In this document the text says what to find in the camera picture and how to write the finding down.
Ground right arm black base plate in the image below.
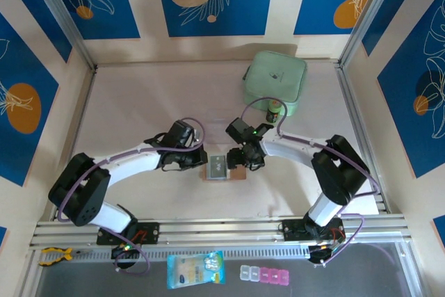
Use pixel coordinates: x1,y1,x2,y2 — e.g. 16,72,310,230
281,218,346,243

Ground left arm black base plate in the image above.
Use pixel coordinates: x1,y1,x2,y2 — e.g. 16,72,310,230
96,221,161,246

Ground pink leather card holder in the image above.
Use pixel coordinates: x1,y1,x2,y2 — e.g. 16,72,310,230
202,153,249,183

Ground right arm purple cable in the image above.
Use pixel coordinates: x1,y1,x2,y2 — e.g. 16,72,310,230
241,96,382,266

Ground small dark bottle green cap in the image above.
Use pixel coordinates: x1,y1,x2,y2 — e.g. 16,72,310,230
265,98,282,124

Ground aluminium frame post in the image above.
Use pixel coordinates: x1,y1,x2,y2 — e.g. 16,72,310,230
338,0,408,69
25,0,99,70

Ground white pink pill organizer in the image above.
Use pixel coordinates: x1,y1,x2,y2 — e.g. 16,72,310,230
239,264,291,287

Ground grey slotted cable duct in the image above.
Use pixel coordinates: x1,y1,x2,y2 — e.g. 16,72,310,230
70,245,312,262

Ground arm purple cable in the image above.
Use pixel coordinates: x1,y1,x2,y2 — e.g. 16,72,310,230
56,117,208,276
241,96,382,266

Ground black VIP card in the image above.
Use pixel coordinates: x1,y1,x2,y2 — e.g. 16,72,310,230
207,154,229,180

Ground aluminium front rail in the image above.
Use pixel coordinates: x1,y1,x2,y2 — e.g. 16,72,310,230
29,214,415,251

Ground mint green zip pouch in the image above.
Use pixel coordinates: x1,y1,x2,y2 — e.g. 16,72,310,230
241,50,309,118

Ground aluminium side rail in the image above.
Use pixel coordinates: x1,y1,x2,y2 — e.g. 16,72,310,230
50,67,99,222
334,61,391,215

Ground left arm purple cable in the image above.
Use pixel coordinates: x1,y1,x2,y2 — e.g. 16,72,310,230
56,117,208,276

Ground blue wet wipes packet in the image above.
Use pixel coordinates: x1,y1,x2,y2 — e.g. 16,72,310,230
166,249,227,291

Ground yellow handled pliers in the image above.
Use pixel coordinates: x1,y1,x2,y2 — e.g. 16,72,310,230
38,246,83,268

